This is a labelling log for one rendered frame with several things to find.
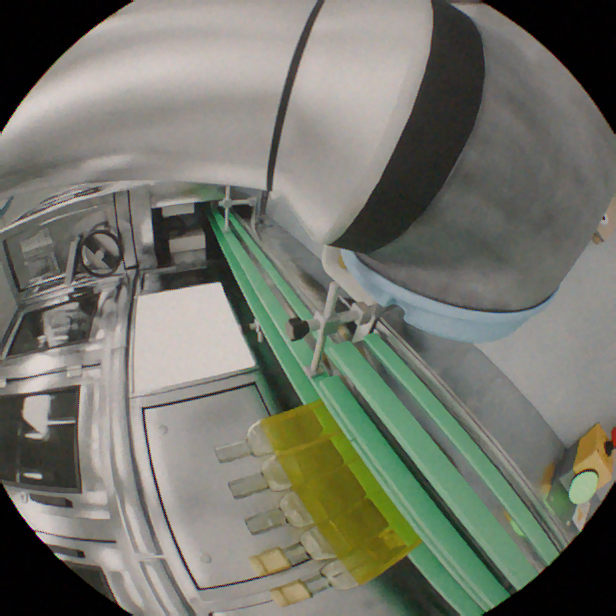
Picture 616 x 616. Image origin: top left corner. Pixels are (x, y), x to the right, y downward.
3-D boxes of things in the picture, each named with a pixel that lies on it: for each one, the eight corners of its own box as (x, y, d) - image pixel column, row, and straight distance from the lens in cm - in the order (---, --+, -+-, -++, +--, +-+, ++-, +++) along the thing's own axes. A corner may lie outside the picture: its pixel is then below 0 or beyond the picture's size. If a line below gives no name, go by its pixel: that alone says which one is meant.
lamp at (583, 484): (567, 479, 41) (562, 495, 39) (592, 462, 39) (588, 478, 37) (578, 496, 43) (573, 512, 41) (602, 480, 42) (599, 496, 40)
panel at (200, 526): (223, 286, 95) (136, 302, 96) (223, 279, 94) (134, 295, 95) (363, 545, 54) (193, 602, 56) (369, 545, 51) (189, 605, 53)
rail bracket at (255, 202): (268, 226, 98) (210, 231, 93) (273, 184, 94) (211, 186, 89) (273, 230, 94) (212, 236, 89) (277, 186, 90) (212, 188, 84)
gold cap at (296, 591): (315, 599, 36) (282, 611, 36) (311, 594, 39) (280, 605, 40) (301, 580, 35) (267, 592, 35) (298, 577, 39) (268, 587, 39)
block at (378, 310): (375, 337, 48) (345, 347, 44) (391, 296, 43) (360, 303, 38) (386, 350, 47) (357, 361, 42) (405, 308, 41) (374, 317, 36)
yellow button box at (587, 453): (567, 447, 47) (557, 479, 41) (601, 417, 44) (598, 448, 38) (584, 471, 50) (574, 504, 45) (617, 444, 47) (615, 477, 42)
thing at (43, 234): (162, 221, 182) (56, 246, 208) (161, 167, 175) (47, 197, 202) (157, 266, 117) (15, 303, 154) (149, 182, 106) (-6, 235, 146)
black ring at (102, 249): (127, 267, 118) (87, 277, 124) (119, 221, 111) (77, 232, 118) (126, 273, 114) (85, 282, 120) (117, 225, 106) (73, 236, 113)
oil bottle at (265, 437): (351, 398, 49) (242, 438, 42) (360, 380, 44) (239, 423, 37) (368, 420, 47) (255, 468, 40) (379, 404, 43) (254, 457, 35)
